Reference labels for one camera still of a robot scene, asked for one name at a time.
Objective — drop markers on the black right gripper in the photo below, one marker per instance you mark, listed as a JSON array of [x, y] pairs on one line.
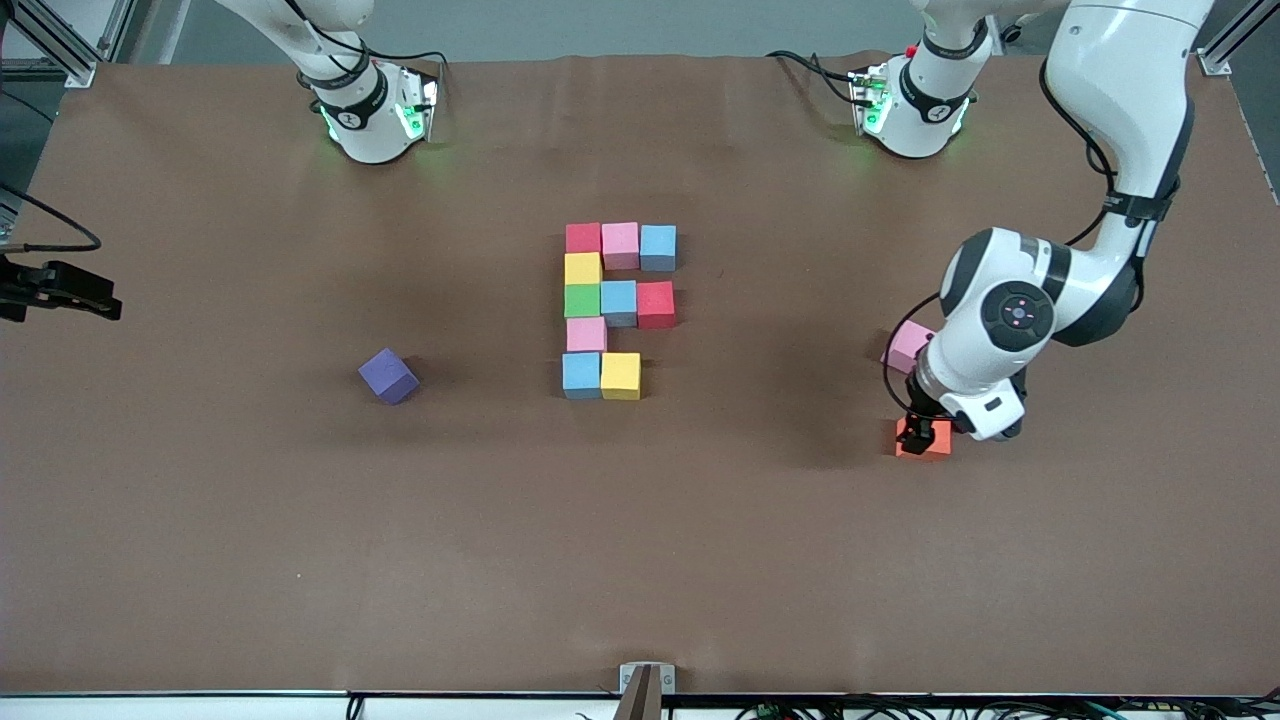
[[40, 284]]

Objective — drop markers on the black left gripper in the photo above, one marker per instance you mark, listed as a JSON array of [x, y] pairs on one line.
[[921, 419]]

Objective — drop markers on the orange foam cube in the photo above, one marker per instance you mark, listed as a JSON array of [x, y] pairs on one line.
[[942, 447]]

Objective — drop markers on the red foam cube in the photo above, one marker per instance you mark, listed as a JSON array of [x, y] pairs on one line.
[[584, 239], [656, 304]]

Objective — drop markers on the yellow foam cube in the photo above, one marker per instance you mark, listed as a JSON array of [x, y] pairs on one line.
[[621, 375], [584, 269]]

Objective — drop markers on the light blue foam cube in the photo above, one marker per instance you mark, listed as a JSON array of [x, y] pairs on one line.
[[658, 247], [619, 303], [581, 375]]

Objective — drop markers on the pink foam cube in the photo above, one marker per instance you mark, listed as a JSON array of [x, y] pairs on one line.
[[621, 246], [587, 334], [905, 345]]

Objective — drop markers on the green foam cube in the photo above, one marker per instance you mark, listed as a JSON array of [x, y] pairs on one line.
[[583, 301]]

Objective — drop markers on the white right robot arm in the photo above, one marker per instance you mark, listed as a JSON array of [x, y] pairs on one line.
[[360, 110]]

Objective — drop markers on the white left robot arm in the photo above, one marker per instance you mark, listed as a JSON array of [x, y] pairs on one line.
[[1120, 90]]

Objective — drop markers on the brown table mat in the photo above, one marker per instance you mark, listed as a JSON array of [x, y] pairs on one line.
[[200, 580]]

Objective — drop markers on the purple foam cube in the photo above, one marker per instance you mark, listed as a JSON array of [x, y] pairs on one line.
[[388, 376]]

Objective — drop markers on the base connector box green light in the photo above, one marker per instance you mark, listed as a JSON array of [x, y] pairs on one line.
[[870, 100], [418, 105]]

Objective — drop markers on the aluminium frame post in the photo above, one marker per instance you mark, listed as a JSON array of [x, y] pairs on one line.
[[50, 35], [1235, 35]]

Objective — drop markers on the metal mount bracket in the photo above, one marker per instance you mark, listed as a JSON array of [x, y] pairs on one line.
[[628, 676]]

